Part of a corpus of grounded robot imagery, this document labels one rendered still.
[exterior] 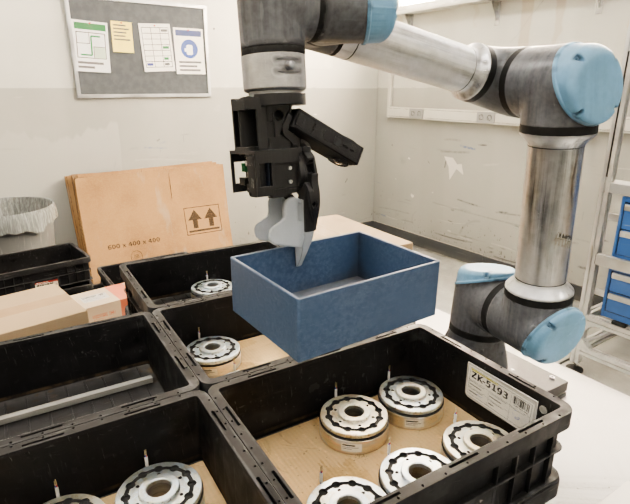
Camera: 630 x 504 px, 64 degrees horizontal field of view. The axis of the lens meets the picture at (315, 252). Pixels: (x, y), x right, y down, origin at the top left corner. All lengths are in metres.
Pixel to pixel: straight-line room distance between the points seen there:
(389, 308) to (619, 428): 0.71
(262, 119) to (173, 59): 3.24
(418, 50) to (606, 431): 0.79
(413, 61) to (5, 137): 3.05
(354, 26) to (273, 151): 0.18
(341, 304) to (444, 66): 0.48
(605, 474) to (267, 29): 0.88
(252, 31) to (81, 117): 3.11
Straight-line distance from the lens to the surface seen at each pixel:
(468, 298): 1.07
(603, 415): 1.22
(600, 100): 0.88
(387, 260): 0.68
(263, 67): 0.60
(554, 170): 0.90
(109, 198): 3.59
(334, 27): 0.65
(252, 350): 1.03
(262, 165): 0.59
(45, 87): 3.65
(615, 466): 1.09
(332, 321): 0.53
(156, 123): 3.80
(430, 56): 0.86
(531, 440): 0.71
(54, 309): 1.26
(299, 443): 0.80
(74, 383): 1.02
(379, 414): 0.81
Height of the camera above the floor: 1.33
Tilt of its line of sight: 18 degrees down
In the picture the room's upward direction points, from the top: straight up
